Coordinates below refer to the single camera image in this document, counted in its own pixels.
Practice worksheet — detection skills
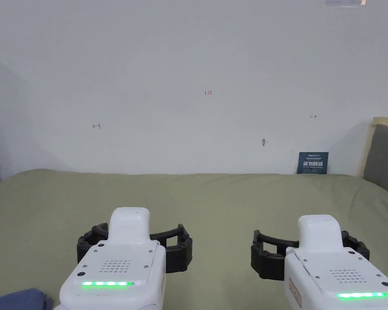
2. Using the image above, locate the grey padded headboard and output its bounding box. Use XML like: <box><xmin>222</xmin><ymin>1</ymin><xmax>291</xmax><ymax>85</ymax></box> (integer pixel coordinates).
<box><xmin>362</xmin><ymin>124</ymin><xmax>388</xmax><ymax>198</ymax></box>

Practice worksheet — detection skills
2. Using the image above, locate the dark blue garment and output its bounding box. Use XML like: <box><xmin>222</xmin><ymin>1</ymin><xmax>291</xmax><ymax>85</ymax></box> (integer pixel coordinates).
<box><xmin>0</xmin><ymin>288</ymin><xmax>55</xmax><ymax>310</ymax></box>

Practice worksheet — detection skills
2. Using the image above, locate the wooden bed frame post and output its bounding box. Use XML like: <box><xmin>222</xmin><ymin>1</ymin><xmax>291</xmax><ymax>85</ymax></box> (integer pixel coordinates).
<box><xmin>356</xmin><ymin>116</ymin><xmax>388</xmax><ymax>178</ymax></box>

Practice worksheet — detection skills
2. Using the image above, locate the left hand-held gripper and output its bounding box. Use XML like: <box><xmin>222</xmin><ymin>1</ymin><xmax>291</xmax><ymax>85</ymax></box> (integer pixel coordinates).
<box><xmin>59</xmin><ymin>207</ymin><xmax>193</xmax><ymax>310</ymax></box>

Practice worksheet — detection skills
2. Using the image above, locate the bed with pale green sheet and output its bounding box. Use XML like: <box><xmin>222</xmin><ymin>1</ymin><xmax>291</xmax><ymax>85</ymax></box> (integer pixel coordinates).
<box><xmin>0</xmin><ymin>169</ymin><xmax>388</xmax><ymax>310</ymax></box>

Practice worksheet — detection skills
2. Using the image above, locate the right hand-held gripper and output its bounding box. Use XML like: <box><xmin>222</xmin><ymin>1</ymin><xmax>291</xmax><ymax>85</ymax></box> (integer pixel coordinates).
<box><xmin>250</xmin><ymin>214</ymin><xmax>388</xmax><ymax>310</ymax></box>

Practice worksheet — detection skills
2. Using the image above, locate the dark blue sign card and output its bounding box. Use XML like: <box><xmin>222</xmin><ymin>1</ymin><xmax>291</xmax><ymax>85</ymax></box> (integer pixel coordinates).
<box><xmin>296</xmin><ymin>151</ymin><xmax>330</xmax><ymax>175</ymax></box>

